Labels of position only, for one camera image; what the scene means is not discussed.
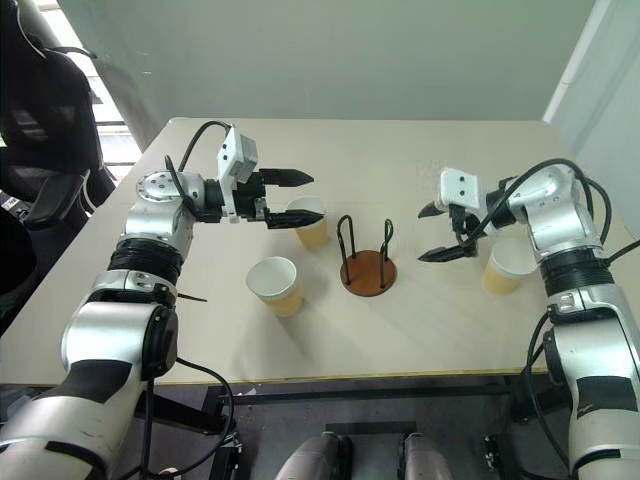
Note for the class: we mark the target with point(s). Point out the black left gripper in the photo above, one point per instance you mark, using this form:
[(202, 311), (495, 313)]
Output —
[(250, 197)]

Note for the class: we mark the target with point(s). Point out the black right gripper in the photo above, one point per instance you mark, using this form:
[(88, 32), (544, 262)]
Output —
[(467, 225)]

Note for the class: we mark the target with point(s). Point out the white and tan paper cup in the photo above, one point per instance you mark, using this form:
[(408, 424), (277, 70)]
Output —
[(280, 292), (502, 280), (312, 237)]

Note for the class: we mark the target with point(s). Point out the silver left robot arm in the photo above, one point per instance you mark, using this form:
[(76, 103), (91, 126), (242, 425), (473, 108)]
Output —
[(125, 320)]

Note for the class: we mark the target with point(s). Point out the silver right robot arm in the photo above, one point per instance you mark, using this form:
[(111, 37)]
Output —
[(590, 325)]

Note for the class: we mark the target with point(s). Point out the grey rounded robot foot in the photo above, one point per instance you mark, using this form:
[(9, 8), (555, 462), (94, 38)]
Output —
[(312, 457), (430, 457)]

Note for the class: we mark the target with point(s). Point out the black office chair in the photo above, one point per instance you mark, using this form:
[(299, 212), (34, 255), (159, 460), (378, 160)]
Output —
[(45, 125)]

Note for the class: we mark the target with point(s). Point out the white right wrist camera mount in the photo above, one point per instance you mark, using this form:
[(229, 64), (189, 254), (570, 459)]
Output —
[(457, 187)]

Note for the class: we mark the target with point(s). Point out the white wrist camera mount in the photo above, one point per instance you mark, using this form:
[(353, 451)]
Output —
[(457, 187), (227, 165)]

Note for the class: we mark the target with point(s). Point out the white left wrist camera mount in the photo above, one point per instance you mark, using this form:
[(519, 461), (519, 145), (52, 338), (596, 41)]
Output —
[(227, 165)]

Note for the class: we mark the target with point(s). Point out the black metal table frame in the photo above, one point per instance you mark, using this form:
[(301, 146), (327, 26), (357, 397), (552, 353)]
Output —
[(375, 394)]

